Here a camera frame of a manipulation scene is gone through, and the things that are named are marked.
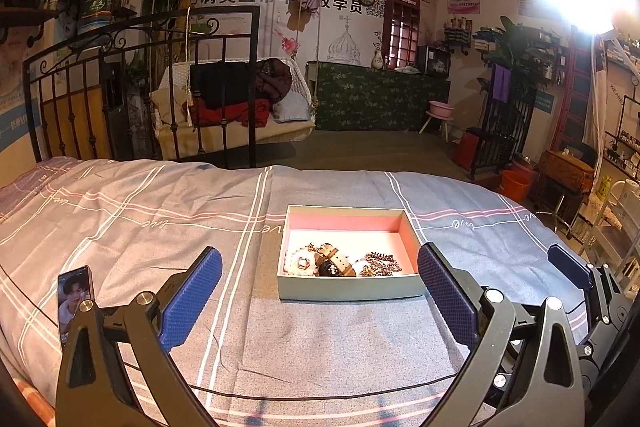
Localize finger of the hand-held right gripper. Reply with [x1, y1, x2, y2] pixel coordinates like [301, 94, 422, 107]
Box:
[547, 244, 632, 333]
[574, 324, 623, 403]

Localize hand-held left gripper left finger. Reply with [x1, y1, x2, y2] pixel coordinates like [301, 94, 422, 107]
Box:
[55, 246, 224, 427]

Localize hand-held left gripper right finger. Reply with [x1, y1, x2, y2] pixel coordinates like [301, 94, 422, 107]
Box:
[416, 242, 587, 427]

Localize metal chain necklace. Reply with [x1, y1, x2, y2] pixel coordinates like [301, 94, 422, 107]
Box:
[359, 251, 403, 278]

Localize pale green box pink inside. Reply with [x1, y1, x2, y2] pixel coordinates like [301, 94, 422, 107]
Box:
[276, 205, 430, 301]

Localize white pearl bracelet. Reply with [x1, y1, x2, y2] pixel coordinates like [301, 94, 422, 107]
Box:
[281, 248, 317, 278]

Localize tan strap wrist watch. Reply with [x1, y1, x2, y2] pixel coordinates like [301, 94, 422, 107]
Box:
[315, 243, 359, 278]

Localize white trolley cart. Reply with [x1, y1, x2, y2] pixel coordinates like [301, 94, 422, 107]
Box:
[585, 179, 640, 278]

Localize striped grey blue blanket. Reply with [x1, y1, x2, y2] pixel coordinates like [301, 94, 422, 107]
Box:
[0, 157, 601, 427]

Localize orange bucket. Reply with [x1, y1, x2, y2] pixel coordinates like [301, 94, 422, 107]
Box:
[500, 169, 531, 202]

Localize black smartphone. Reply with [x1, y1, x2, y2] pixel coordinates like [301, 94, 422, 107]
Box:
[56, 265, 97, 348]

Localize red box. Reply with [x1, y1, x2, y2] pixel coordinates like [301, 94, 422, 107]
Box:
[454, 130, 481, 170]

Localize black iron rack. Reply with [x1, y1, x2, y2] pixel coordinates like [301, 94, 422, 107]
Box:
[472, 97, 536, 180]

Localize white stool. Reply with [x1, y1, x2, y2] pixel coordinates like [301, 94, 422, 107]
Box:
[419, 114, 453, 136]

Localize white wicker swing chair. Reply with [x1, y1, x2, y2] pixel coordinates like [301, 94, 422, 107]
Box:
[150, 58, 317, 148]

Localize red cloth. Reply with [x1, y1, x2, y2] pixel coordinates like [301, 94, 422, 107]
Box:
[192, 99, 273, 128]

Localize green patterned counter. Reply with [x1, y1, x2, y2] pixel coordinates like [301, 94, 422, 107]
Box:
[306, 62, 449, 132]

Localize grey pillow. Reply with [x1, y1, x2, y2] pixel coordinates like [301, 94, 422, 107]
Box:
[272, 99, 308, 124]

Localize black cloth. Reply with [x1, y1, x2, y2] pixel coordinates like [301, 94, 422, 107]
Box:
[190, 63, 258, 110]

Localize green potted plant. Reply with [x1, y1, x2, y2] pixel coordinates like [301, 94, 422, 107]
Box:
[477, 17, 546, 92]

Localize black framed picture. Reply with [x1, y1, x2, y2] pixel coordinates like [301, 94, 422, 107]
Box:
[419, 46, 451, 75]

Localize dark brown jacket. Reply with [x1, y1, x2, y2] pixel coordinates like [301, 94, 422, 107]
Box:
[256, 58, 293, 104]

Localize red phone booth decoration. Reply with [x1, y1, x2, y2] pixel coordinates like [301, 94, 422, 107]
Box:
[382, 0, 422, 70]

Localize green tin can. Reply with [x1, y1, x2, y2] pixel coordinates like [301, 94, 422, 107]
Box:
[77, 0, 112, 35]

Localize wall shelves with bottles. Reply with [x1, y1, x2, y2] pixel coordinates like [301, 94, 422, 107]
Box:
[602, 32, 640, 175]

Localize black cable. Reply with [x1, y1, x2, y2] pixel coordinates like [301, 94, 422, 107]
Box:
[122, 359, 461, 404]

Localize small wall shelf with bottles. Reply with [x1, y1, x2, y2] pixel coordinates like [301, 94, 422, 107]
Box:
[444, 19, 473, 54]

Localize black iron bed frame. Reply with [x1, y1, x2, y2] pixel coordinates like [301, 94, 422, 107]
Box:
[22, 5, 262, 170]

